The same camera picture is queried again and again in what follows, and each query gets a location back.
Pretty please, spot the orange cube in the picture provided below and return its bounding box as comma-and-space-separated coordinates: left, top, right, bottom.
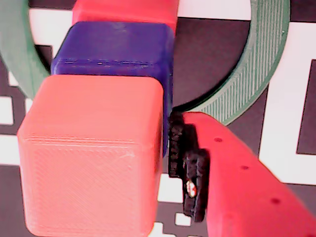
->
16, 75, 165, 237

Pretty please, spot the checkerboard marker board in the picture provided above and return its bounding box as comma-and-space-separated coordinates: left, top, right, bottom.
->
0, 0, 316, 237

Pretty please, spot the red cube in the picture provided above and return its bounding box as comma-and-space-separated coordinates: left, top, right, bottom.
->
72, 0, 180, 38

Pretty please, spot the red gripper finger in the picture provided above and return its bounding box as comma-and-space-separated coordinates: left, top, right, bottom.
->
167, 111, 316, 237

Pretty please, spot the blue cube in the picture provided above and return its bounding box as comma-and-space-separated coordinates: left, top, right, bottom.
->
50, 21, 176, 158

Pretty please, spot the green ring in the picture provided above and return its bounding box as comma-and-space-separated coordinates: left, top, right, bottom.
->
0, 0, 291, 126

